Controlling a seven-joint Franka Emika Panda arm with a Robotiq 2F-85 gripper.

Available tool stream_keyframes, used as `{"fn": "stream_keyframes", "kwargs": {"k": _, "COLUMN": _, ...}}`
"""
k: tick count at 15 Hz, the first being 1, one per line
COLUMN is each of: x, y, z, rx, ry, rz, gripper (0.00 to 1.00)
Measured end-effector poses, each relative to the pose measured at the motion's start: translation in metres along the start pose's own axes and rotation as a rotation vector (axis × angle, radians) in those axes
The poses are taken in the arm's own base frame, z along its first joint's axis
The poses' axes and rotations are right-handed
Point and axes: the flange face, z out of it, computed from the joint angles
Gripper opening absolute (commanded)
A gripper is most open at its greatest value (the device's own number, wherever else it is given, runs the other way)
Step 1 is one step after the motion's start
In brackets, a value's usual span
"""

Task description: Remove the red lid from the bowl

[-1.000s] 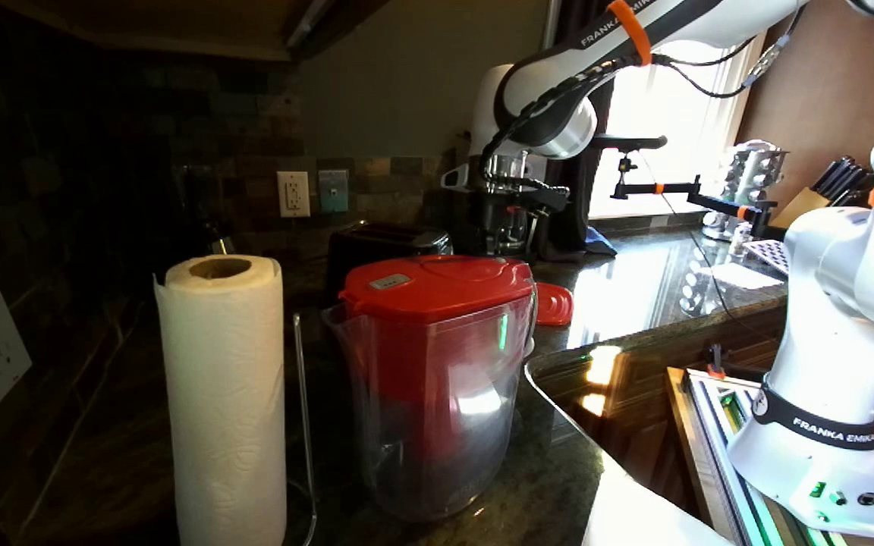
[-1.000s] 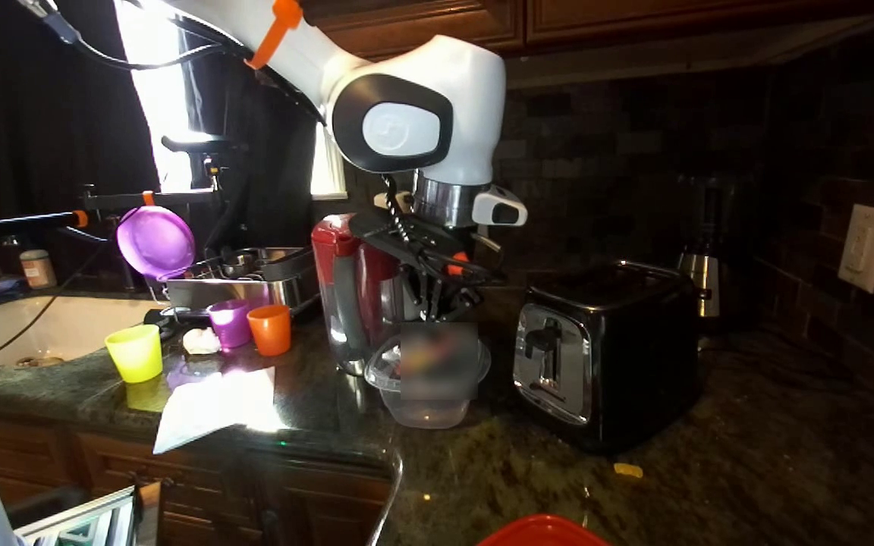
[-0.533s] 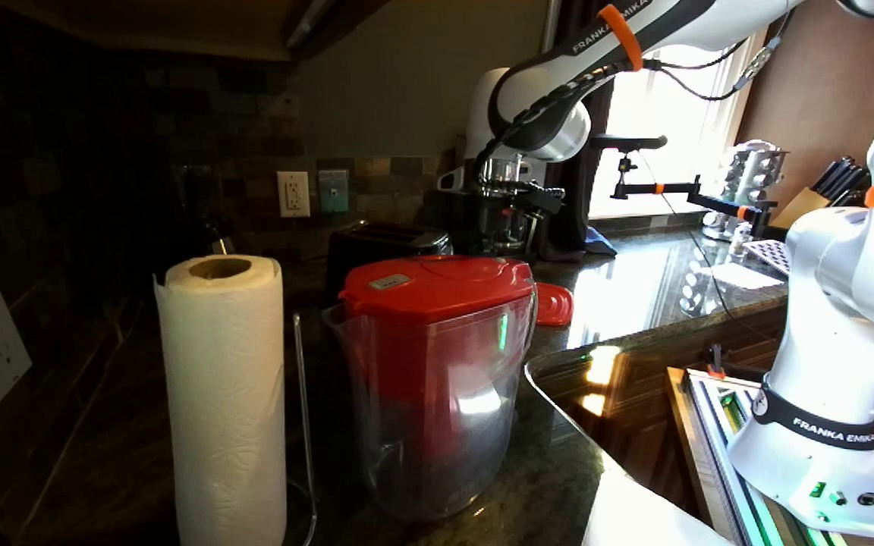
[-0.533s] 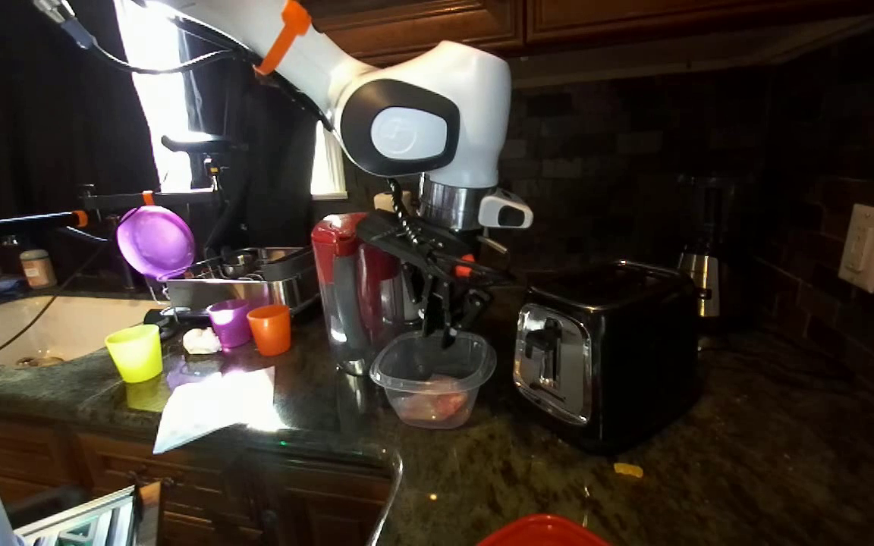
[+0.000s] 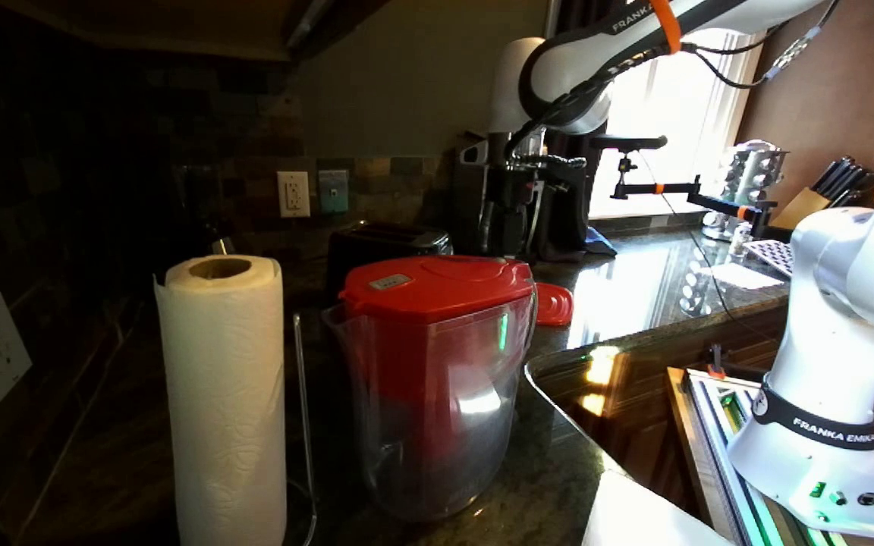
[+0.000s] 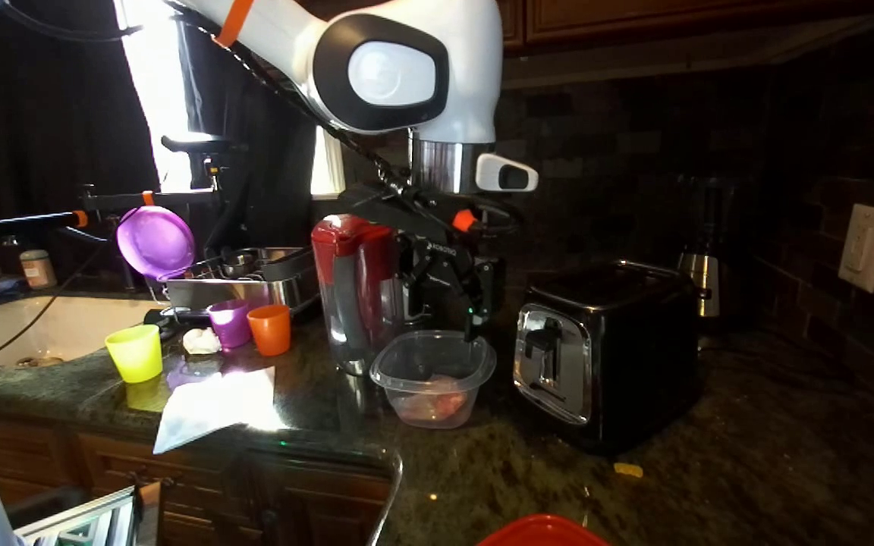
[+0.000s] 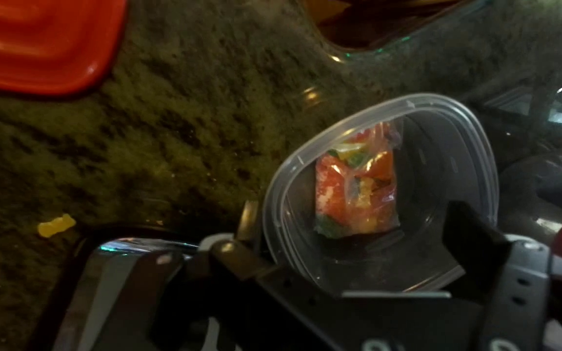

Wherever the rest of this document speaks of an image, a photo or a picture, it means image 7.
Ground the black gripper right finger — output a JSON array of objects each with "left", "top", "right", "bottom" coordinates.
[{"left": 442, "top": 201, "right": 551, "bottom": 351}]

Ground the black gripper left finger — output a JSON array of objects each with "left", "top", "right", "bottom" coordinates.
[{"left": 149, "top": 199, "right": 360, "bottom": 351}]

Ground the clear bag of gummy candy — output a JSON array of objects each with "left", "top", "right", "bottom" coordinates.
[{"left": 311, "top": 123, "right": 403, "bottom": 240}]

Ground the clear plastic bowl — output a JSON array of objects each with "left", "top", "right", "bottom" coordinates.
[{"left": 259, "top": 92, "right": 501, "bottom": 295}]

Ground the red plastic bowl lid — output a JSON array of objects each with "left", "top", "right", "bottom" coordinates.
[{"left": 0, "top": 0, "right": 130, "bottom": 100}]

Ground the loose yellow gummy candy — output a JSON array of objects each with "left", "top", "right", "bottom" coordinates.
[{"left": 34, "top": 213, "right": 77, "bottom": 240}]

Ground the wooden lower cabinet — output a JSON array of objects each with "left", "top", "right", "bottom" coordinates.
[{"left": 298, "top": 0, "right": 491, "bottom": 51}]

